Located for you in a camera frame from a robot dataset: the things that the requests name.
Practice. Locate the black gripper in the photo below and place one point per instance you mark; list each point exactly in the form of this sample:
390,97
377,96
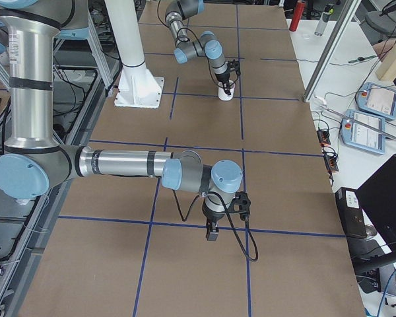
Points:
212,218
224,78

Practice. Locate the white smiley face mug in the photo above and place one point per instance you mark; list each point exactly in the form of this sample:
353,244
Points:
223,95

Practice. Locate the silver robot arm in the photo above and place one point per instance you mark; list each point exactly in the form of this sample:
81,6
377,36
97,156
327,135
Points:
34,162
207,45

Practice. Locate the thin metal rod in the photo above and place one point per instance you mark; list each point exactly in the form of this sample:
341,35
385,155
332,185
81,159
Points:
350,119

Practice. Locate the red cylinder bottle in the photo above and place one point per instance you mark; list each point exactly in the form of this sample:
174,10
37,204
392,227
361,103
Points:
297,15

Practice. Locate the far orange black usb hub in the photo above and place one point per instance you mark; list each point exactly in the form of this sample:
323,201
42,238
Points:
323,136

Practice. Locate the orange black usb hub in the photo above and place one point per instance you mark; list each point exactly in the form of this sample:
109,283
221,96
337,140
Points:
331,162
323,136

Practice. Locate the near orange black usb hub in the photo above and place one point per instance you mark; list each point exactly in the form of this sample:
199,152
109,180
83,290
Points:
331,162

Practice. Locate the clear water bottle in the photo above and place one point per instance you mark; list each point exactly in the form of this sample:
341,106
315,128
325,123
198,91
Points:
324,19

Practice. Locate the near teach pendant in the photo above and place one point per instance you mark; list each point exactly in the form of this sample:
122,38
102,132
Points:
360,137

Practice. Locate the teach pendant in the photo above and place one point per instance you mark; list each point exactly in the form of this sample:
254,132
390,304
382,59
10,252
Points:
378,100
360,137

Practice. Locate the black box device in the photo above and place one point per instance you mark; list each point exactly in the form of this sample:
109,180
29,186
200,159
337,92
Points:
350,213

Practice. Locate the far teach pendant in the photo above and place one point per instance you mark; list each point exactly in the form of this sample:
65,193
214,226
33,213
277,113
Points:
378,100

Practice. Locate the black laptop computer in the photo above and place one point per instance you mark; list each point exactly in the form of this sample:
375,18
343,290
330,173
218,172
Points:
377,197

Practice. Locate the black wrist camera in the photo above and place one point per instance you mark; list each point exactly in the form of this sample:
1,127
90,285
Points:
234,66
240,204

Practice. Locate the white camera mast pedestal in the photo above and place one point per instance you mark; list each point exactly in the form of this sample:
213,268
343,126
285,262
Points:
137,86

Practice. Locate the aluminium frame post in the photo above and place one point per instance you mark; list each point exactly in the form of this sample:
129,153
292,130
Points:
341,24

